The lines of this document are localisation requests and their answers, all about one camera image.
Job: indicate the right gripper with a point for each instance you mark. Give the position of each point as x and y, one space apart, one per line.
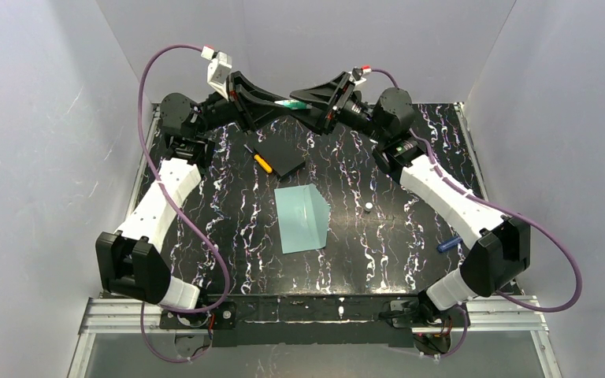
341 98

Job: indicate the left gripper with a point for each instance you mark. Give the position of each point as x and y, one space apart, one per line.
234 98

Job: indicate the green white glue stick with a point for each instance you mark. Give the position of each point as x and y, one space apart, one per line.
293 104

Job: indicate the light green envelope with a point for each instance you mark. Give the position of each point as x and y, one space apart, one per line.
303 217

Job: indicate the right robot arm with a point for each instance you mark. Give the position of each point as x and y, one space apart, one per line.
499 244

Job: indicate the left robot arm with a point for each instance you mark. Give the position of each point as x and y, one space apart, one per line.
129 259

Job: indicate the black box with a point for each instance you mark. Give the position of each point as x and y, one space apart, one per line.
282 157

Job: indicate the blue pen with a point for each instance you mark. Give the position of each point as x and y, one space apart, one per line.
449 244

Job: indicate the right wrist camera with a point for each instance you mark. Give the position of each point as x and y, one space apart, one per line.
359 74

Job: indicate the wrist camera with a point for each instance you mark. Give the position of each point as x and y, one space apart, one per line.
359 74
218 70

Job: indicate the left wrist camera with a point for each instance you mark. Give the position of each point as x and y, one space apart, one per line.
218 70

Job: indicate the yellow handled utility knife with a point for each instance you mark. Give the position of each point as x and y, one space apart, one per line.
259 160

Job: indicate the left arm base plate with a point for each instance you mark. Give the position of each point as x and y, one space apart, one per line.
221 318

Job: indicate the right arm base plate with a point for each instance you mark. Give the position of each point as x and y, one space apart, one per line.
409 313

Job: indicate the aluminium frame rail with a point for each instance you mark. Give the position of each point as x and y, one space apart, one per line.
319 319

